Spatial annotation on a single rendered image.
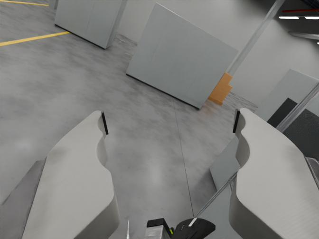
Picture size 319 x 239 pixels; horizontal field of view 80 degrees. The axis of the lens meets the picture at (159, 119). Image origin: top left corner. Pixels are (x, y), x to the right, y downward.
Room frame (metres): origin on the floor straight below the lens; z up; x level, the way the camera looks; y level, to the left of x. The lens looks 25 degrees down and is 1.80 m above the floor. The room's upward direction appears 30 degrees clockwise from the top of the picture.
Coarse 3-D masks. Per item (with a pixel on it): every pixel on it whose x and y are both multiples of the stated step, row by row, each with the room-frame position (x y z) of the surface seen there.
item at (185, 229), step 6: (180, 222) 0.49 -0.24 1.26; (186, 222) 0.46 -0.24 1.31; (198, 222) 0.42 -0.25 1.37; (204, 222) 0.41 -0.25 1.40; (210, 222) 0.40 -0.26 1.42; (180, 228) 0.45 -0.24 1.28; (186, 228) 0.43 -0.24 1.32; (192, 228) 0.41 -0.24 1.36; (198, 228) 0.39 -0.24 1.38; (204, 228) 0.38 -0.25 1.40; (210, 228) 0.37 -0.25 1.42; (174, 234) 0.45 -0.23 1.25; (180, 234) 0.41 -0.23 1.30; (186, 234) 0.39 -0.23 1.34; (192, 234) 0.38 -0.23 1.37; (198, 234) 0.37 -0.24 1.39; (204, 234) 0.36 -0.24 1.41
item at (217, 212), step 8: (224, 192) 1.34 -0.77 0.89; (216, 200) 1.34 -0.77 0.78; (224, 200) 1.27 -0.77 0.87; (208, 208) 1.34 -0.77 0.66; (216, 208) 1.27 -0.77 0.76; (224, 208) 1.20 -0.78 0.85; (200, 216) 1.35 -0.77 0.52; (208, 216) 1.27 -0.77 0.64; (216, 216) 1.20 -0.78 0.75; (224, 216) 1.14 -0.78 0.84; (216, 224) 1.14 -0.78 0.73; (224, 224) 1.08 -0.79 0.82; (216, 232) 1.08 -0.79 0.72; (224, 232) 1.03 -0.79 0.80; (232, 232) 0.98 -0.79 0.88
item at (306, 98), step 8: (312, 88) 1.40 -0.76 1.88; (304, 96) 1.41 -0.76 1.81; (312, 96) 1.37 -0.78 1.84; (304, 104) 1.37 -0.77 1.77; (296, 112) 1.37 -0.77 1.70; (288, 120) 1.37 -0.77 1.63; (280, 128) 1.37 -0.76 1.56; (232, 176) 1.40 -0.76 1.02; (224, 184) 1.40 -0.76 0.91; (232, 184) 1.32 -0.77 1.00; (216, 192) 1.41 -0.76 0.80
